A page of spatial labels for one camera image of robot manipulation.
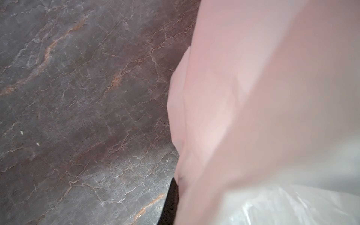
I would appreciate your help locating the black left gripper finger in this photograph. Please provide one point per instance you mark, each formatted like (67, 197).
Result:
(168, 213)

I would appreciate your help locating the white plastic bag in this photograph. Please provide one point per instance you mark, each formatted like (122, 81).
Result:
(264, 111)

